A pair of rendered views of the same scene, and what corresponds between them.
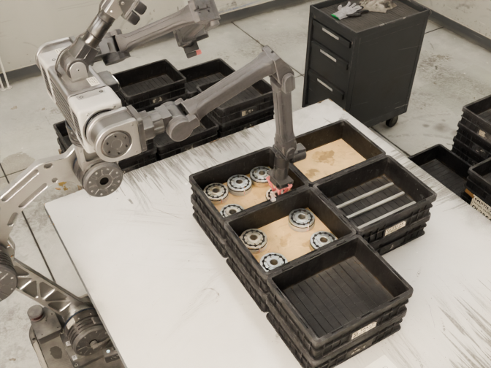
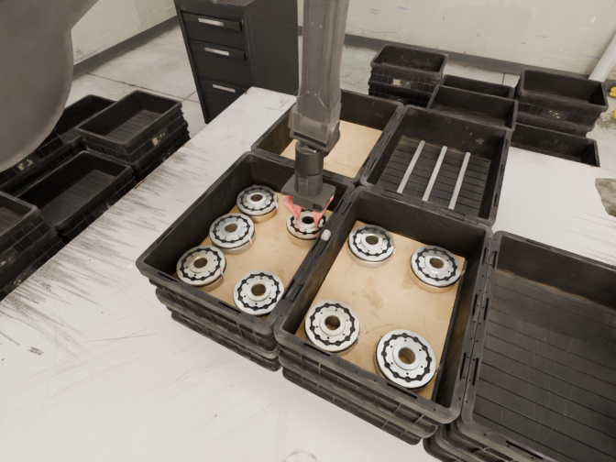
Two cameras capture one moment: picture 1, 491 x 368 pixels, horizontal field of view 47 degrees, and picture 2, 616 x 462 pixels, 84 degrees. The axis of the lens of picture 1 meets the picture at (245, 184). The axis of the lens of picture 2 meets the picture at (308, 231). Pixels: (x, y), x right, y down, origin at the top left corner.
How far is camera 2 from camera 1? 1.58 m
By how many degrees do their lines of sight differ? 24
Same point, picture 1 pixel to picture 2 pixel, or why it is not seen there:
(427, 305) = not seen: hidden behind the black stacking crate
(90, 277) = not seen: outside the picture
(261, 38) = (126, 79)
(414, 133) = not seen: hidden behind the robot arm
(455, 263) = (538, 209)
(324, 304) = (536, 386)
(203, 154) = (133, 208)
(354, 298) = (556, 341)
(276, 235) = (353, 291)
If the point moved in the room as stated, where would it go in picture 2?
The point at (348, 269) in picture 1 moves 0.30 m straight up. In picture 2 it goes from (498, 291) to (587, 182)
